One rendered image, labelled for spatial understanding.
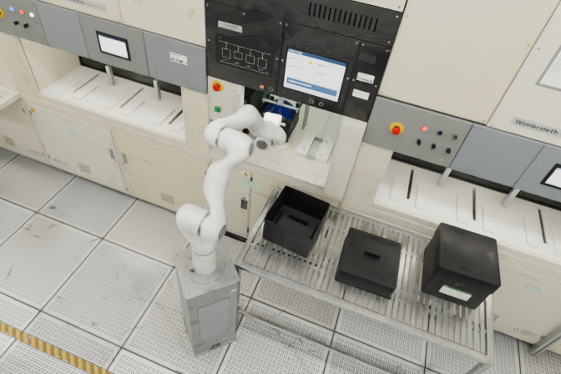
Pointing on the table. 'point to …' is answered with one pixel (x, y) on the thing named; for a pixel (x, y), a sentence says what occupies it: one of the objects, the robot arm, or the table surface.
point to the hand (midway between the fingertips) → (275, 111)
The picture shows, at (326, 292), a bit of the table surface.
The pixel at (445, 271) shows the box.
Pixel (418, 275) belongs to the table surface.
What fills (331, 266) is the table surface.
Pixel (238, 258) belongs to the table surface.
